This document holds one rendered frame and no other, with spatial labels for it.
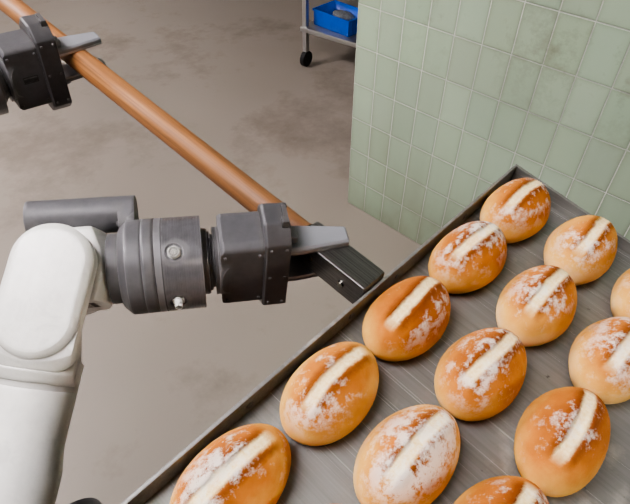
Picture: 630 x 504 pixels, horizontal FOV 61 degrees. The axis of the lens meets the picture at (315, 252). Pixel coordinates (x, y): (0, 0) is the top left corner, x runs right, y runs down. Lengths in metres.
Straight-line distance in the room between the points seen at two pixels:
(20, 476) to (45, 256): 0.17
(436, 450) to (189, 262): 0.25
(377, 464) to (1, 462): 0.29
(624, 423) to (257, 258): 0.35
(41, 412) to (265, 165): 2.36
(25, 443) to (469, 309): 0.41
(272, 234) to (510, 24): 1.38
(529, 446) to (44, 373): 0.38
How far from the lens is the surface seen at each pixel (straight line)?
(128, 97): 0.71
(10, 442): 0.50
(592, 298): 0.62
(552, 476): 0.46
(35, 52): 0.77
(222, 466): 0.38
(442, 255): 0.53
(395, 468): 0.40
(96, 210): 0.52
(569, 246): 0.60
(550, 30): 1.72
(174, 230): 0.49
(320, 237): 0.51
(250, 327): 2.01
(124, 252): 0.48
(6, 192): 2.97
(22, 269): 0.48
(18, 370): 0.49
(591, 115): 1.74
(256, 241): 0.48
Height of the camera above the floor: 1.58
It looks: 44 degrees down
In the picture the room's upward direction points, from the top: straight up
